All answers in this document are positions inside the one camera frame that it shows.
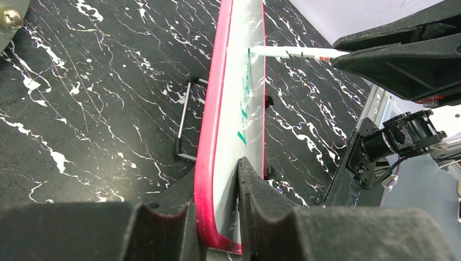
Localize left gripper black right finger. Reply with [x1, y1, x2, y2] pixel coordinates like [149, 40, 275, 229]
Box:
[237, 157, 456, 260]

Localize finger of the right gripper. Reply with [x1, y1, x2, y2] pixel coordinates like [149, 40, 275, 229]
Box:
[333, 0, 460, 50]
[332, 34, 460, 101]

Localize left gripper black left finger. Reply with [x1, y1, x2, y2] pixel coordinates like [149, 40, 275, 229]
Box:
[1, 171, 202, 260]

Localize pink framed whiteboard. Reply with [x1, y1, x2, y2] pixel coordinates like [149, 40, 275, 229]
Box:
[194, 1, 266, 254]

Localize white green whiteboard marker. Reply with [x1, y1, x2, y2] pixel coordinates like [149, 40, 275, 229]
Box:
[249, 46, 349, 62]

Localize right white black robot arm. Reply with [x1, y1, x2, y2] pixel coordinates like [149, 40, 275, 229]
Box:
[332, 1, 460, 189]

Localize black whiteboard foot clip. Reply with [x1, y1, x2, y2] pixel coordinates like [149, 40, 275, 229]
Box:
[264, 95, 274, 109]
[264, 165, 277, 181]

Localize whiteboard metal kickstand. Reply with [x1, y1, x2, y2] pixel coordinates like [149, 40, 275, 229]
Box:
[173, 76, 209, 162]

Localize cream cylindrical drawer box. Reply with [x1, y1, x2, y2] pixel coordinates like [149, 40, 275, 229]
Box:
[1, 0, 30, 52]

